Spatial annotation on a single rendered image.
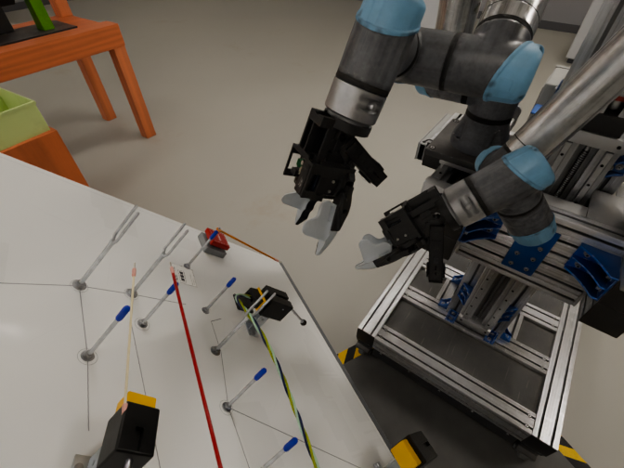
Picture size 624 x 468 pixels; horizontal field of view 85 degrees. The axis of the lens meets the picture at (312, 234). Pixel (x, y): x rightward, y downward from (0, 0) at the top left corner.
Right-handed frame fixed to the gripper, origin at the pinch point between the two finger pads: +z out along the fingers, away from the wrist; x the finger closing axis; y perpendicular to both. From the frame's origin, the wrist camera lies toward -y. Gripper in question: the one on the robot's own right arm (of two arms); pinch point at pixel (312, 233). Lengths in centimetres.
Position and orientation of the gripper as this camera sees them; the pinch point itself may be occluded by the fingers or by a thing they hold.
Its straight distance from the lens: 58.3
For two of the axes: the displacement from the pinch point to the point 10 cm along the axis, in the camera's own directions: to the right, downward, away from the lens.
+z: -3.4, 8.0, 4.9
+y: -8.4, -0.3, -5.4
